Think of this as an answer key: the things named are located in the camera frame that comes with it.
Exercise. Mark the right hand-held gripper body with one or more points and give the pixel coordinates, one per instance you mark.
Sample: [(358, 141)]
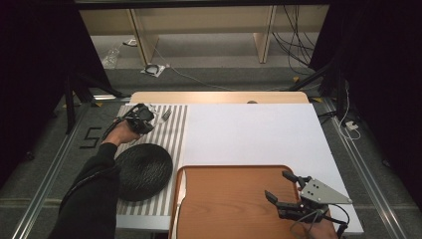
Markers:
[(320, 192)]

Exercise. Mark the white board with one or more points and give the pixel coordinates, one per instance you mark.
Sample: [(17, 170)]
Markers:
[(249, 132)]

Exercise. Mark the clear plastic bag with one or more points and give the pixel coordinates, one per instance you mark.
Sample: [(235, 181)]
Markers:
[(111, 59)]

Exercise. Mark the small white packet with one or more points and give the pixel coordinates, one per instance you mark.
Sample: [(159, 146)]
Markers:
[(130, 42)]

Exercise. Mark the light wooden desk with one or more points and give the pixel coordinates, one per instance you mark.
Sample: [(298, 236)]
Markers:
[(146, 46)]

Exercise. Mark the black round plate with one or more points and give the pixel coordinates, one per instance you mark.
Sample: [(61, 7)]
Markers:
[(144, 172)]

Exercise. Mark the brown wooden tray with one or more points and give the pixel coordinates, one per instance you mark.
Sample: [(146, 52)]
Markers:
[(232, 202)]

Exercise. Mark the silver fork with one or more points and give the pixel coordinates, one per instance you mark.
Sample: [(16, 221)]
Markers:
[(164, 117)]

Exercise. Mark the black curtain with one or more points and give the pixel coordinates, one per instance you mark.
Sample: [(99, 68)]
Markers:
[(33, 66), (381, 83)]

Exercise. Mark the striped placemat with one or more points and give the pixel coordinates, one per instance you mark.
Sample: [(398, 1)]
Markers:
[(169, 132)]

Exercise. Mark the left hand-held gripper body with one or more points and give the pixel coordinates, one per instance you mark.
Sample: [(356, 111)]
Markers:
[(141, 118)]

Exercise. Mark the aluminium floor rail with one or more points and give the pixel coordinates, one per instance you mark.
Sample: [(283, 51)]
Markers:
[(365, 172), (46, 176)]

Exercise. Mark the black metal stand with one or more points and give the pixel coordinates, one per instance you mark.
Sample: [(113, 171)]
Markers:
[(340, 96), (69, 106)]

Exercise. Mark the person's right hand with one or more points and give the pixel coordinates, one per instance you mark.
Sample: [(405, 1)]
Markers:
[(323, 230)]

